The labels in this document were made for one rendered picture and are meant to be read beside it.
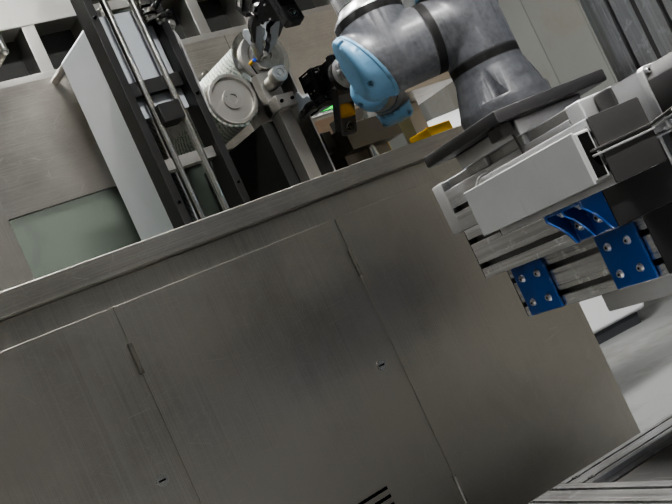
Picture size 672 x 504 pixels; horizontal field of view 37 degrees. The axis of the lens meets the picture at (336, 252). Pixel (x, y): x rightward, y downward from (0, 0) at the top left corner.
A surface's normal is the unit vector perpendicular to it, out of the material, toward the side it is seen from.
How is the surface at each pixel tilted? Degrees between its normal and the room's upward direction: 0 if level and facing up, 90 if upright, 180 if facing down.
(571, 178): 90
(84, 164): 90
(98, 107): 90
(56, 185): 90
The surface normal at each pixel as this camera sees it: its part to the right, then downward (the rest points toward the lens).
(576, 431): 0.50, -0.28
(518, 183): -0.83, 0.36
